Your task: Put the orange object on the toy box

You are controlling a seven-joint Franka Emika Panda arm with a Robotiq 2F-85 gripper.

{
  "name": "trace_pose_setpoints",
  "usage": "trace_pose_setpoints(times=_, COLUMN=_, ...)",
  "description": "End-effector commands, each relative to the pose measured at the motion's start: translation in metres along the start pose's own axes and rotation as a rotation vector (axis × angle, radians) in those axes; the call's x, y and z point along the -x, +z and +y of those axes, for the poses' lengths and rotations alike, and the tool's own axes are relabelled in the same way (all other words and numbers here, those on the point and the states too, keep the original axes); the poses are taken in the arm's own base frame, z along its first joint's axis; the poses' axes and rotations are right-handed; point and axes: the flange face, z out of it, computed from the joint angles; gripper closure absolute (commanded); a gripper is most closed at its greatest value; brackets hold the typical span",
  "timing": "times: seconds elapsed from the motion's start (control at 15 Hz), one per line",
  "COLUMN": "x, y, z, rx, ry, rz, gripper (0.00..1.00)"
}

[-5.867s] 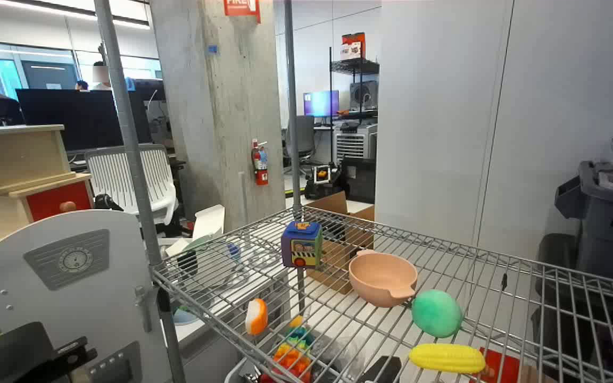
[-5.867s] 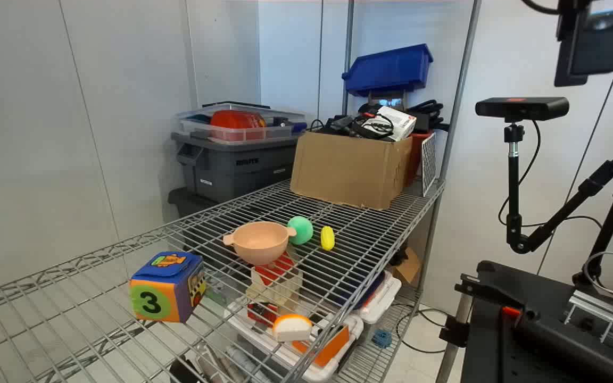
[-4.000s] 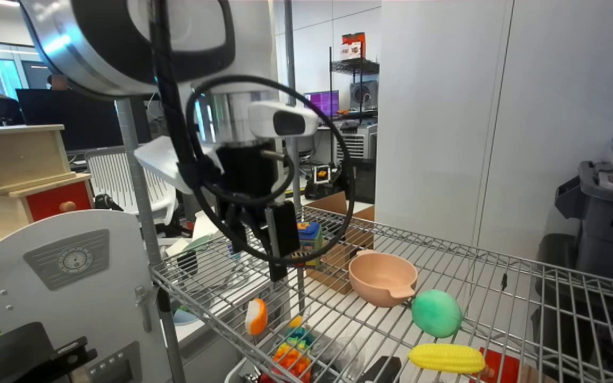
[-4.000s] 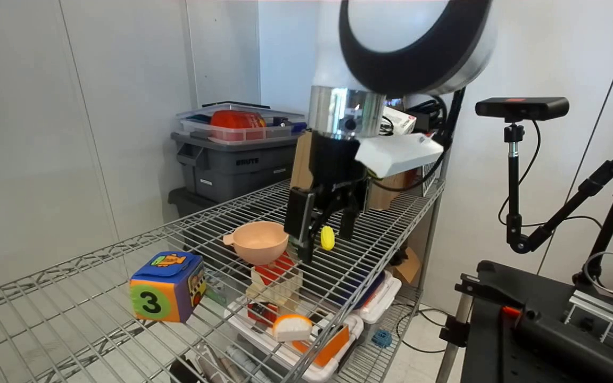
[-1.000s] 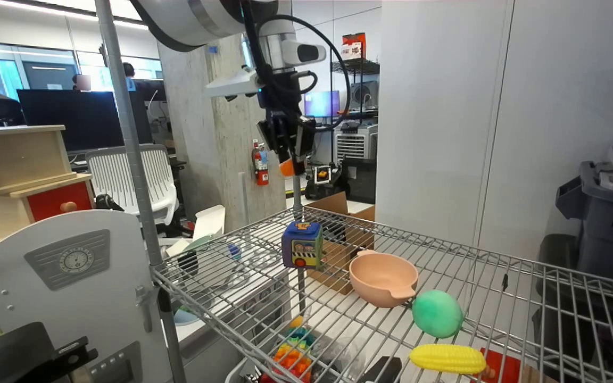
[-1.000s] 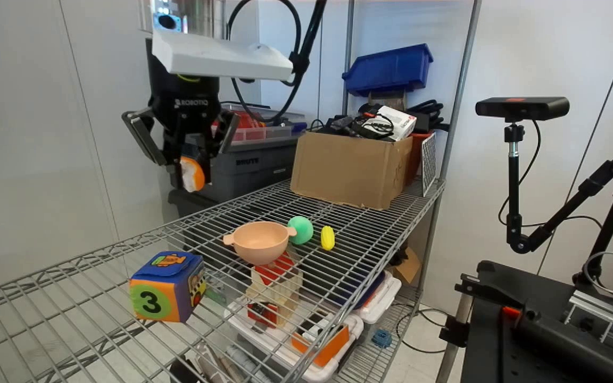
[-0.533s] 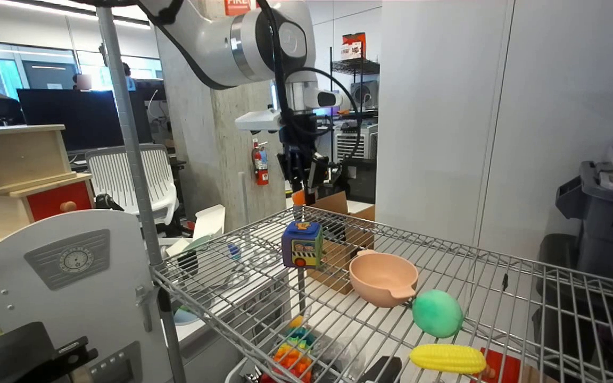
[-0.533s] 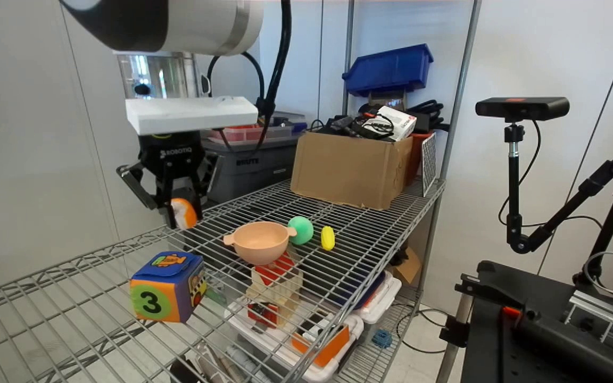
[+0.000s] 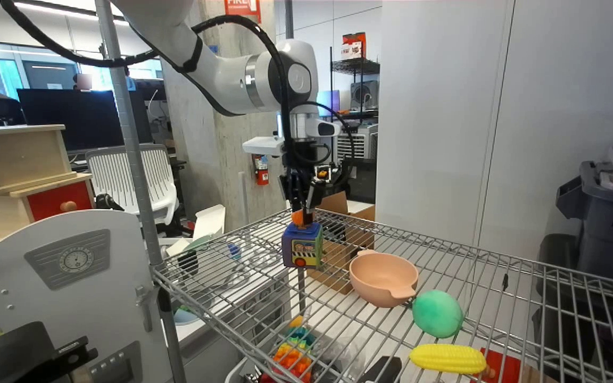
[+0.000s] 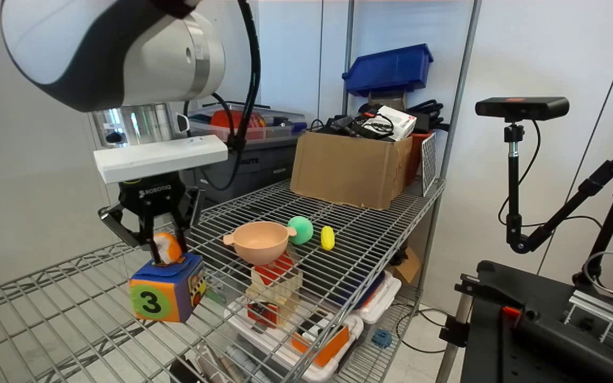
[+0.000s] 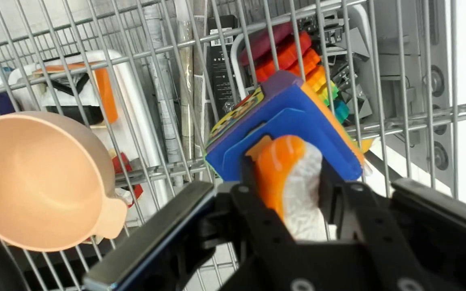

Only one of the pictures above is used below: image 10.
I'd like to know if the white and orange case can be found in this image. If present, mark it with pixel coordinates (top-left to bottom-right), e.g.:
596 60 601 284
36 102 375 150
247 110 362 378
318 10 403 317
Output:
225 304 366 383

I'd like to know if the small blue object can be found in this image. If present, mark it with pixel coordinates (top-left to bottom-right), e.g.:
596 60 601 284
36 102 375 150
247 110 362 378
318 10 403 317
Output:
370 328 396 351

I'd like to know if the blue plastic bin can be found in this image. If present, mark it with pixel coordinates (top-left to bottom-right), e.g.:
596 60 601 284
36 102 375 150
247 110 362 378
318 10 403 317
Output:
341 42 436 99

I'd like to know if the red and white box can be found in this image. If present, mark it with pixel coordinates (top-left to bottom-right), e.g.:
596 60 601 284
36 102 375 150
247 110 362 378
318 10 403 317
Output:
245 252 307 330

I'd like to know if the colourful number toy cube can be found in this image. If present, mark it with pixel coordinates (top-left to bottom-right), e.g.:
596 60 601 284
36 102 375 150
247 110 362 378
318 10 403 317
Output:
127 251 208 325

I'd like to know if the gray storage tote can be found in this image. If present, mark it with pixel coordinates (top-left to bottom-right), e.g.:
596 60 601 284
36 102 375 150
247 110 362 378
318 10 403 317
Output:
180 134 302 204

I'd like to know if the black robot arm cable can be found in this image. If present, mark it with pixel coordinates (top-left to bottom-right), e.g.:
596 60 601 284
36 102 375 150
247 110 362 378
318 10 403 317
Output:
181 0 264 194

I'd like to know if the white device in cardboard box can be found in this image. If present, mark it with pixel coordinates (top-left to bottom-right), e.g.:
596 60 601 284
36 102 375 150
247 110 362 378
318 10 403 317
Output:
375 103 420 142

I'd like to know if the metal wire shelf rack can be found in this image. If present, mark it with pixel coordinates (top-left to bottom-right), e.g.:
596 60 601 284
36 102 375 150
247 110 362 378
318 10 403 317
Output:
0 0 483 383

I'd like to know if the thin hanging cable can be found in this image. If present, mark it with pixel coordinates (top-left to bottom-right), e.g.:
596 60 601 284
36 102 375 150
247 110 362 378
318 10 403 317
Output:
534 18 613 277

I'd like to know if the green ball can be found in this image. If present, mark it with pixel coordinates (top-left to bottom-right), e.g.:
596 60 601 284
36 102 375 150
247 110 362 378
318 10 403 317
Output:
286 215 318 248

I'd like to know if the brown cardboard box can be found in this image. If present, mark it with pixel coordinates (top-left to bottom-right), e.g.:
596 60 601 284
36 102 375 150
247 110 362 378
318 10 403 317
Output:
287 129 417 212

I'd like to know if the folded cardboard piece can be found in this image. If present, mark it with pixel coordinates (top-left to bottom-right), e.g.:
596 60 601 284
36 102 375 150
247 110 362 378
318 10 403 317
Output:
389 242 425 286

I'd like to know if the white wrist camera block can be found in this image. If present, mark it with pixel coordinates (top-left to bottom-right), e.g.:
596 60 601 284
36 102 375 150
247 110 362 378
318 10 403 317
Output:
92 131 233 186

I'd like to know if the black floor cable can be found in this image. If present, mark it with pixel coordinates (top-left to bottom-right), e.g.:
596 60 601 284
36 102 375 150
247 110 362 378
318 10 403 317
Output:
391 304 451 356

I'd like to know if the black articulated camera stand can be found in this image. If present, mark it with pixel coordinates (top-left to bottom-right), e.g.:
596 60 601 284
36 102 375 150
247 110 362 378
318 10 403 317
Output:
500 118 613 286

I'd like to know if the black cart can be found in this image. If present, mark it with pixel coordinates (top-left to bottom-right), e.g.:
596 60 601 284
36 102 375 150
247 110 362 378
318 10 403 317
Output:
438 260 613 383

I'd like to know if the yellow toy lemon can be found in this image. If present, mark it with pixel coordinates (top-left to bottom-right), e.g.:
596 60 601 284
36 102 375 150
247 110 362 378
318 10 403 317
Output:
318 224 338 252

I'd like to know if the white plastic case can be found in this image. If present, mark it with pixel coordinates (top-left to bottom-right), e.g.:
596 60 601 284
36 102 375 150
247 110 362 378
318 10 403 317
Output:
354 269 405 325

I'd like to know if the black cable bundle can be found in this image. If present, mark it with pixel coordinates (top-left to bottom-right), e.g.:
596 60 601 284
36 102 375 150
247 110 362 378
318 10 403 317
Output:
308 97 451 141

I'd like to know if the orange and white toy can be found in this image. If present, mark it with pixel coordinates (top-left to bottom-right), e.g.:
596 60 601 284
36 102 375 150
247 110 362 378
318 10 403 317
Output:
152 230 185 265

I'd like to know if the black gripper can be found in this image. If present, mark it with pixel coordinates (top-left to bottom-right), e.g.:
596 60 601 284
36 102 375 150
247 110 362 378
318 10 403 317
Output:
97 170 199 265

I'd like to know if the peach plastic bowl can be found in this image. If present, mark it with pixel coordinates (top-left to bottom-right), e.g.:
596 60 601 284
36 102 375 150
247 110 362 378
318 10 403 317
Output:
221 218 299 268

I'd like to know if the clear plastic container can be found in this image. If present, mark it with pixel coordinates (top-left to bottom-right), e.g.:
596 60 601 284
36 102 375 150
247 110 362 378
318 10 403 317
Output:
185 99 308 147

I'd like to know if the black stereo camera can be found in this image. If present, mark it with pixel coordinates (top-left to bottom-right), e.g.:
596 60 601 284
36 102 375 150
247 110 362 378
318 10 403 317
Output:
472 95 572 124

